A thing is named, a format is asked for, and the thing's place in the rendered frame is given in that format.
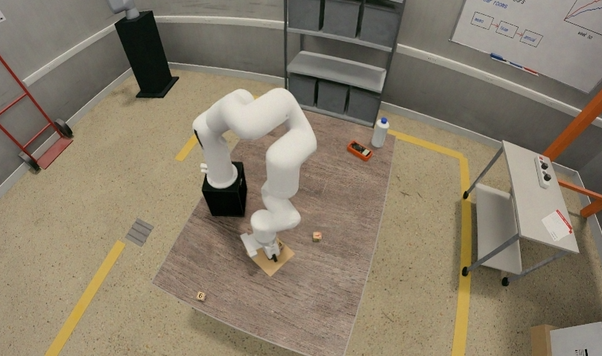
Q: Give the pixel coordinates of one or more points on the tan square mat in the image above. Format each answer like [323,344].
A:
[269,266]

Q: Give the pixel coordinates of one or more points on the white bottle with blue cap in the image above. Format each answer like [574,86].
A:
[380,132]

